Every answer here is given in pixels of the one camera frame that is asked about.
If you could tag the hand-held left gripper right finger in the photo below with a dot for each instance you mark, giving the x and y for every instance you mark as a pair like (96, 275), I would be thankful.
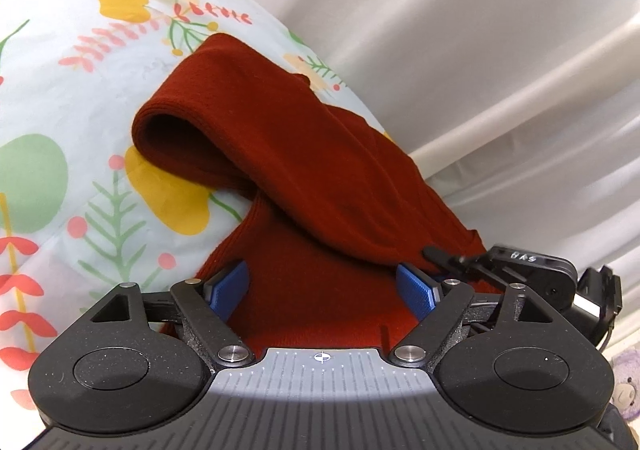
(415, 292)

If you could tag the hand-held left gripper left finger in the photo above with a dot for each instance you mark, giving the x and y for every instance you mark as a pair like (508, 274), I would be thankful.
(229, 290)

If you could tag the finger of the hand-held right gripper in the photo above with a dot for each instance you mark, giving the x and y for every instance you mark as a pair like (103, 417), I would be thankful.
(450, 260)

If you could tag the red knit sweater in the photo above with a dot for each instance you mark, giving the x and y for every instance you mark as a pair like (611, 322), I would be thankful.
(310, 165)

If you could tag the purple plush toy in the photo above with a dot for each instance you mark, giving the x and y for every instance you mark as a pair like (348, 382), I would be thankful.
(624, 382)

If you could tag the white curtain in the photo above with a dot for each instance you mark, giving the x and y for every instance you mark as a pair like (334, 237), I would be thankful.
(475, 55)

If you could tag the floral print bed sheet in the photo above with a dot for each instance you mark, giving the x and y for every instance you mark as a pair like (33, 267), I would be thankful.
(75, 105)

